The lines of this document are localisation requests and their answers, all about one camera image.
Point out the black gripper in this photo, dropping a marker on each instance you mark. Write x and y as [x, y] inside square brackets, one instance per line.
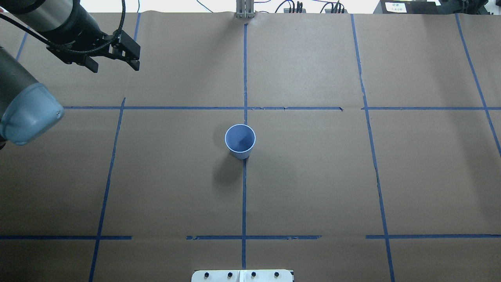
[85, 26]

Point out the light blue ribbed cup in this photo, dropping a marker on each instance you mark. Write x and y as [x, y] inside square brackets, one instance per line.
[240, 140]

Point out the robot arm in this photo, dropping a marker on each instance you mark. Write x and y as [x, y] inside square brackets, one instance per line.
[28, 108]

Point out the black connector block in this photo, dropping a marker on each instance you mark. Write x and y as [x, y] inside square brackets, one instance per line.
[334, 8]
[294, 7]

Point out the black box with label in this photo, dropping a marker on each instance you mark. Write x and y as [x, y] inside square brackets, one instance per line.
[406, 7]

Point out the aluminium frame post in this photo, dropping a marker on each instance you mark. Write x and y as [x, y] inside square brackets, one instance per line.
[245, 9]

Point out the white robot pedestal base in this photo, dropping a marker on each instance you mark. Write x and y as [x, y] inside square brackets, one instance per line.
[244, 275]

